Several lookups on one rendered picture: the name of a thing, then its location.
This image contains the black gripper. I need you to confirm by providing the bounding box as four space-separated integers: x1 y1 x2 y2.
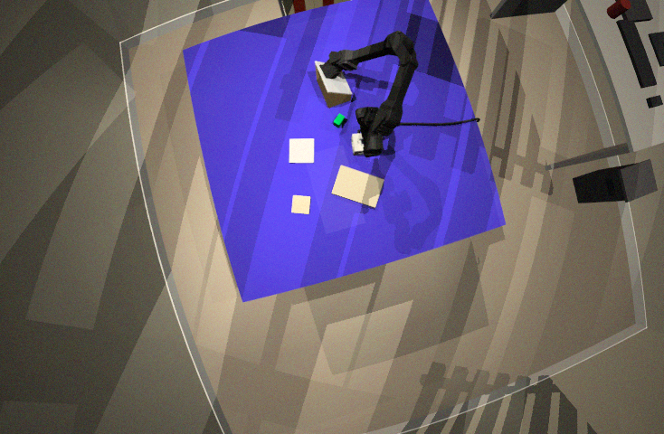
356 107 382 157

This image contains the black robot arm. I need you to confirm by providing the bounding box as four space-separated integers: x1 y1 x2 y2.
319 31 419 154

